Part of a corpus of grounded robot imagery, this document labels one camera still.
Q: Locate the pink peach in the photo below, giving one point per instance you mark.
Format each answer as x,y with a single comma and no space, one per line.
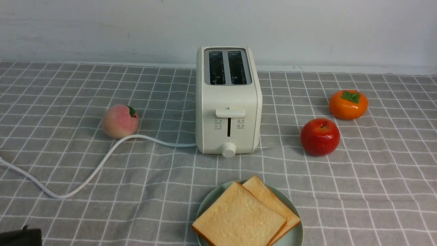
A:
120,121

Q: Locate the toast slice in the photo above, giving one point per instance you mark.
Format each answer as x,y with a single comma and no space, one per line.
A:
231,216
259,190

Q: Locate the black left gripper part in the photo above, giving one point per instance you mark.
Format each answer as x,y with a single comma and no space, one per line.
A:
22,237

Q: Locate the red apple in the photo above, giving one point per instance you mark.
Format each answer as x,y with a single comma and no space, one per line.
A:
320,137

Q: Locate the orange persimmon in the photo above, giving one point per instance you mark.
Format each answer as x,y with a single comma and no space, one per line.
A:
348,104

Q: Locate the white two-slot toaster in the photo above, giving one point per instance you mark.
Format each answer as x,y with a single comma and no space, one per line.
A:
228,101

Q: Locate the light green round plate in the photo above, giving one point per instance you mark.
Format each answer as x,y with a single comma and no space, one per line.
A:
294,237

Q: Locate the grey checked tablecloth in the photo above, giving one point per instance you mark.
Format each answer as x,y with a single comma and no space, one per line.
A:
378,188

